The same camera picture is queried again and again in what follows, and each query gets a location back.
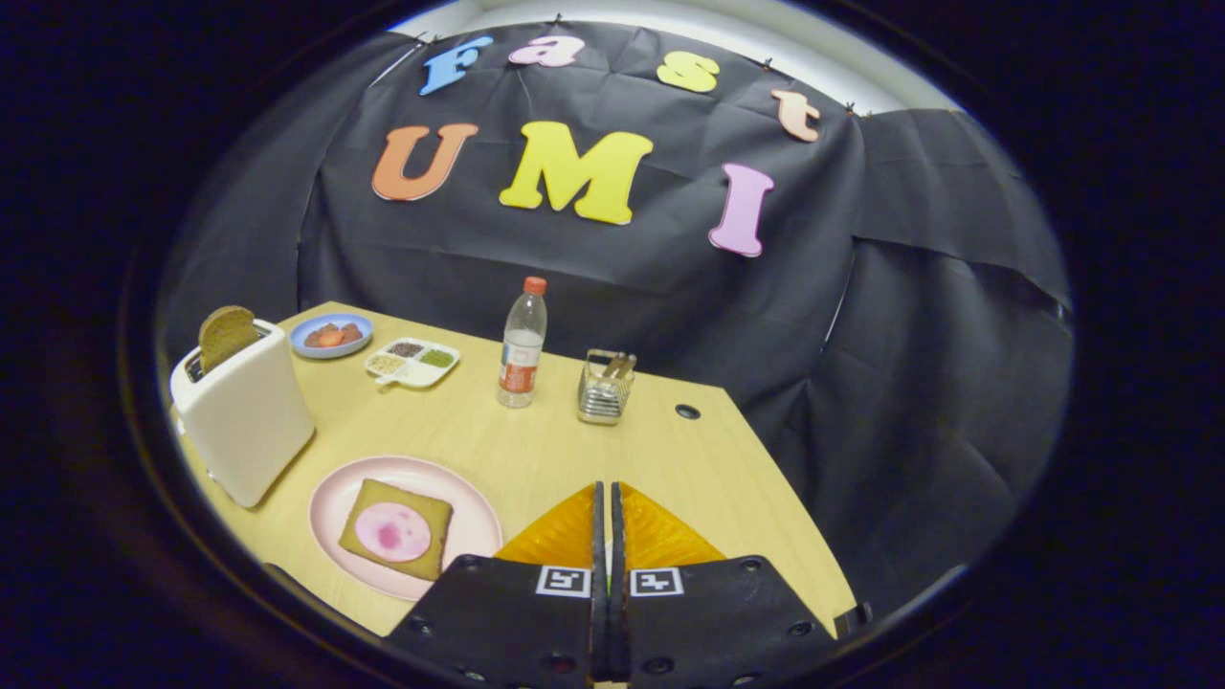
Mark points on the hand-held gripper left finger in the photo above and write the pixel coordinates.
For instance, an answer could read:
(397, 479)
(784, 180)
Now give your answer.
(517, 622)

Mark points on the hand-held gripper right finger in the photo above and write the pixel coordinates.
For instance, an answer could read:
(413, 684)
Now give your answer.
(708, 622)

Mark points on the brown bread slice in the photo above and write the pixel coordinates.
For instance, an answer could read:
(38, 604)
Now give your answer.
(225, 337)

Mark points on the bread slice under ham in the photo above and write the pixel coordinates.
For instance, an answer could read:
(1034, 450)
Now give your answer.
(431, 555)

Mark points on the pink ham slice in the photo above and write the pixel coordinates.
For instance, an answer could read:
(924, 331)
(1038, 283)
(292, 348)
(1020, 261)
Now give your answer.
(392, 532)

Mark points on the pink round plate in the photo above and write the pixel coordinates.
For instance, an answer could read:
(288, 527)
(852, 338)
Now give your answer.
(330, 507)

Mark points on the clear plastic water bottle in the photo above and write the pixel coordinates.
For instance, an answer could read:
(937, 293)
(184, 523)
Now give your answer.
(522, 354)

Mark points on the white divided condiment tray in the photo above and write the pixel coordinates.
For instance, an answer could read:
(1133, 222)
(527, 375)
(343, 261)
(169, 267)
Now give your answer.
(413, 371)

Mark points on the white toaster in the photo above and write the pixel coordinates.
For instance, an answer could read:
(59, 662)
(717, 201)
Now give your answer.
(244, 421)

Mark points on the red food pieces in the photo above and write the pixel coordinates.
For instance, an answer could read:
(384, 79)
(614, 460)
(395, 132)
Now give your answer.
(332, 336)

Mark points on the black backdrop cloth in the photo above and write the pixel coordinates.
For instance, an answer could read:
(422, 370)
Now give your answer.
(622, 287)

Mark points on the blue plate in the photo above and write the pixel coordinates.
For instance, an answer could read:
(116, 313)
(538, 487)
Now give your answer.
(299, 344)

